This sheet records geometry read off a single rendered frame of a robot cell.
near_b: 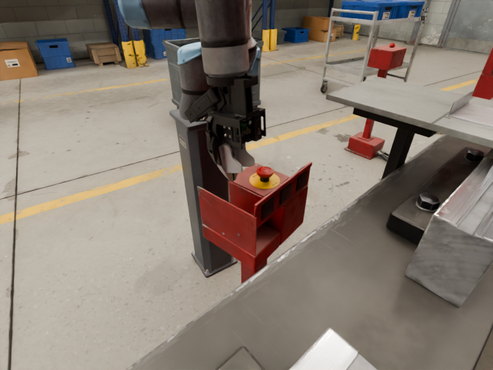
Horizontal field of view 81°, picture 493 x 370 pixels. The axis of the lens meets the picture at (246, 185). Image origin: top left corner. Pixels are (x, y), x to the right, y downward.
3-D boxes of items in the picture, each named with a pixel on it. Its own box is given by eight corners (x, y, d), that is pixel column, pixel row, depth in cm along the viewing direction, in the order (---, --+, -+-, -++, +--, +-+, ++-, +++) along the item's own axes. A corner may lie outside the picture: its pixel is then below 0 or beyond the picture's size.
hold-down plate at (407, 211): (458, 158, 58) (464, 145, 56) (490, 169, 54) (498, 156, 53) (384, 227, 41) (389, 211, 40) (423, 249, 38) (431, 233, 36)
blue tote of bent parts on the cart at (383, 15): (359, 17, 348) (362, 0, 338) (395, 21, 314) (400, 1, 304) (337, 19, 333) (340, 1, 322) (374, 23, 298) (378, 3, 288)
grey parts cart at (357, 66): (363, 81, 420) (380, 4, 366) (404, 94, 374) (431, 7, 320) (317, 92, 380) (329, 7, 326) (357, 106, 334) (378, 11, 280)
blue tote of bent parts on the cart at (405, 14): (382, 16, 365) (386, -1, 355) (420, 20, 331) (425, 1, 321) (363, 17, 350) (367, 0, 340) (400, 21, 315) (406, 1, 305)
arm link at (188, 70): (184, 81, 105) (179, 39, 97) (221, 81, 105) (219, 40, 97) (177, 91, 95) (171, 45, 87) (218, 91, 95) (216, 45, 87)
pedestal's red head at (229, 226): (254, 198, 82) (255, 141, 72) (303, 222, 74) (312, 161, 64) (202, 237, 70) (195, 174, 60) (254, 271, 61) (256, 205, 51)
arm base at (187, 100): (173, 111, 107) (169, 84, 102) (210, 103, 114) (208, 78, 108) (189, 125, 97) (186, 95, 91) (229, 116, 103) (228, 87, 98)
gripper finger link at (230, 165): (240, 194, 56) (235, 150, 51) (218, 185, 59) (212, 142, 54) (250, 186, 58) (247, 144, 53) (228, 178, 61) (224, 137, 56)
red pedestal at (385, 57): (356, 142, 259) (380, 40, 212) (382, 152, 244) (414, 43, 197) (342, 149, 248) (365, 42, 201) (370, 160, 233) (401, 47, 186)
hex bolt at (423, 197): (420, 197, 42) (424, 189, 41) (440, 206, 40) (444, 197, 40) (411, 205, 41) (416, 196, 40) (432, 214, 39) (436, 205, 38)
